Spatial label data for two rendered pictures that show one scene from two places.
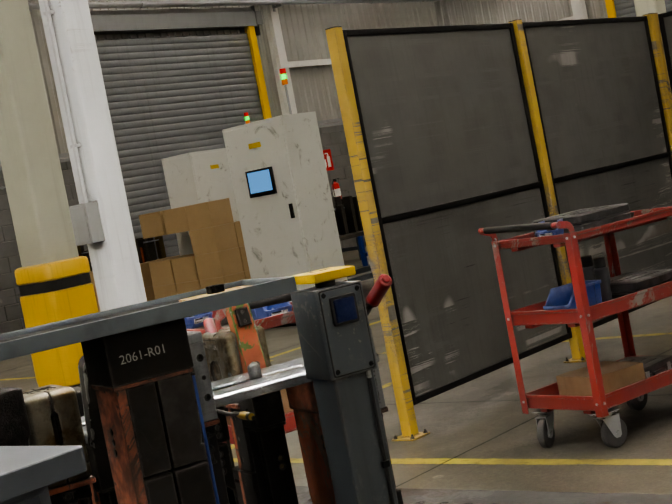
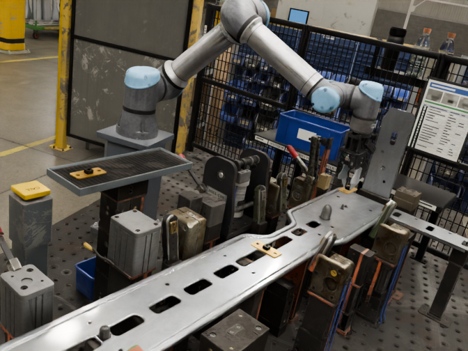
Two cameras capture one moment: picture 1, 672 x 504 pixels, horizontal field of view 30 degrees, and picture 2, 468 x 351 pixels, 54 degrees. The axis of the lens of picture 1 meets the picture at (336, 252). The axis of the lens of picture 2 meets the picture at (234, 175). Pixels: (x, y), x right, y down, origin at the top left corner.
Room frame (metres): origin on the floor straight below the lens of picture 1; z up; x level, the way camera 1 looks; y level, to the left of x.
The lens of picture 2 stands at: (2.57, 0.03, 1.63)
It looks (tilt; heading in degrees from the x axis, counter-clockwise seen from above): 21 degrees down; 155
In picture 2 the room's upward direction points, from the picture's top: 11 degrees clockwise
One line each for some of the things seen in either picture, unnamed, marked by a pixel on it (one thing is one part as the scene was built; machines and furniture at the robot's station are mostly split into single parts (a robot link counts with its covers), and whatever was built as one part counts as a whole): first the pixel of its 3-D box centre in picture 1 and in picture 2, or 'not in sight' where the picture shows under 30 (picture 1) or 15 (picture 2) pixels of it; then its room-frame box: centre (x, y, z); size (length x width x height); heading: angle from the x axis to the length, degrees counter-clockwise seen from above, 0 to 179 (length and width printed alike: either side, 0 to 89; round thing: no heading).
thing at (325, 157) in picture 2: not in sight; (314, 198); (1.19, 1.03, 0.95); 0.03 x 0.01 x 0.50; 120
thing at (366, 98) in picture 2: not in sight; (367, 100); (1.39, 0.98, 1.39); 0.09 x 0.08 x 0.11; 44
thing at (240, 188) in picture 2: not in sight; (228, 225); (1.38, 0.60, 0.94); 0.18 x 0.13 x 0.49; 120
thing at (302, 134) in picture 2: not in sight; (313, 134); (0.82, 1.20, 1.10); 0.30 x 0.17 x 0.13; 37
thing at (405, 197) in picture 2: not in sight; (395, 232); (1.35, 1.32, 0.88); 0.08 x 0.08 x 0.36; 30
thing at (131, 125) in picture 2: not in sight; (138, 119); (0.95, 0.36, 1.15); 0.15 x 0.15 x 0.10
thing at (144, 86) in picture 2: not in sight; (142, 87); (0.95, 0.37, 1.27); 0.13 x 0.12 x 0.14; 134
